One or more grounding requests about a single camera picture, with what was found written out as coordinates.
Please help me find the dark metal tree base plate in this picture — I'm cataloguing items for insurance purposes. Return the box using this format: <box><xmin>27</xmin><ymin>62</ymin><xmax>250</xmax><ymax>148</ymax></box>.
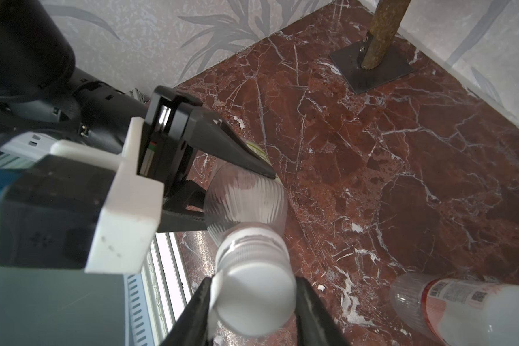
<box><xmin>329</xmin><ymin>32</ymin><xmax>414</xmax><ymax>96</ymax></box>

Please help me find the small clear bottle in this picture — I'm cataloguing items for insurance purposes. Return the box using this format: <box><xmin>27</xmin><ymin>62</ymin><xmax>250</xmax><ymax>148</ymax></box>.
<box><xmin>203</xmin><ymin>159</ymin><xmax>288</xmax><ymax>245</ymax></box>

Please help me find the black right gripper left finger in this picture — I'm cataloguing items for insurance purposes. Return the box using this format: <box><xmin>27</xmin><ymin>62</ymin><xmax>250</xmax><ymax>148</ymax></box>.
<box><xmin>159</xmin><ymin>277</ymin><xmax>213</xmax><ymax>346</ymax></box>

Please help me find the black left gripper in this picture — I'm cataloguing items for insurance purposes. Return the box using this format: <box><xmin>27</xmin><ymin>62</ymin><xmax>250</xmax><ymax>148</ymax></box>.
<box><xmin>137</xmin><ymin>86</ymin><xmax>276</xmax><ymax>233</ymax></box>

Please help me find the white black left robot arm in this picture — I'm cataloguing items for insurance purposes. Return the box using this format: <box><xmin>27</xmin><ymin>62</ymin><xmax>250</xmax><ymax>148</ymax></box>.
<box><xmin>0</xmin><ymin>1</ymin><xmax>275</xmax><ymax>233</ymax></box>

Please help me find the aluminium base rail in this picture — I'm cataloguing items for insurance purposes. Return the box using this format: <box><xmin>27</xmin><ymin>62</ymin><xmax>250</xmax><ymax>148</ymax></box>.
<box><xmin>123</xmin><ymin>233</ymin><xmax>193</xmax><ymax>345</ymax></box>

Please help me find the pink blossom artificial tree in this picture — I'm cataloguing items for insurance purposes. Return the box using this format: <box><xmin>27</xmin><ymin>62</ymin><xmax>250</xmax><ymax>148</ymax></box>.
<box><xmin>358</xmin><ymin>0</ymin><xmax>411</xmax><ymax>70</ymax></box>

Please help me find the grey bottle cap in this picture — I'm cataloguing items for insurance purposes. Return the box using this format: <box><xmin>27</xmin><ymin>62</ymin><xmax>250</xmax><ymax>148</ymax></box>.
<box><xmin>208</xmin><ymin>223</ymin><xmax>297</xmax><ymax>337</ymax></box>

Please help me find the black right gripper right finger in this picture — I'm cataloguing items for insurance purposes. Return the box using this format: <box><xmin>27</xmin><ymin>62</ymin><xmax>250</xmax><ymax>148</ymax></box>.
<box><xmin>295</xmin><ymin>277</ymin><xmax>350</xmax><ymax>346</ymax></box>

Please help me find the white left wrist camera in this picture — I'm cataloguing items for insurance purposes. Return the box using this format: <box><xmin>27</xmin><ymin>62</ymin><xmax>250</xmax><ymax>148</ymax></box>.
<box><xmin>0</xmin><ymin>118</ymin><xmax>164</xmax><ymax>275</ymax></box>

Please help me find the white labelled plastic bottle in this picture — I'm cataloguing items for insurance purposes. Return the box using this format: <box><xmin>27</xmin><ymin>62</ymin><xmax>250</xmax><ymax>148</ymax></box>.
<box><xmin>389</xmin><ymin>273</ymin><xmax>519</xmax><ymax>345</ymax></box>

